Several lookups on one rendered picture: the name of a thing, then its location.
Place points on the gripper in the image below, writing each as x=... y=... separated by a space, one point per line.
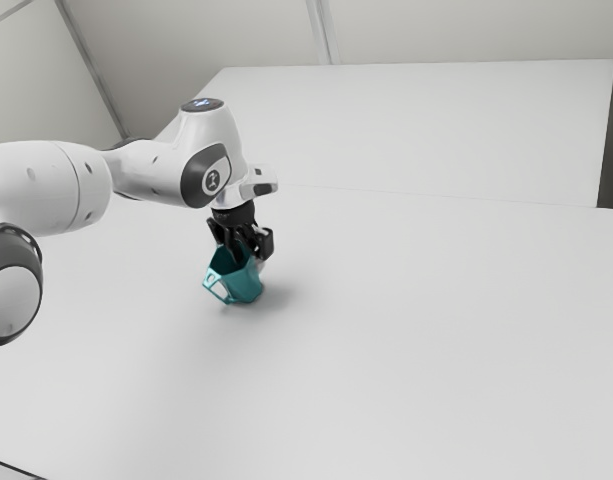
x=233 y=218

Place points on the teal faceted mug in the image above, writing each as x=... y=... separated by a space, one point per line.
x=236 y=281

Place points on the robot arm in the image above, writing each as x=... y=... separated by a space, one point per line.
x=136 y=170

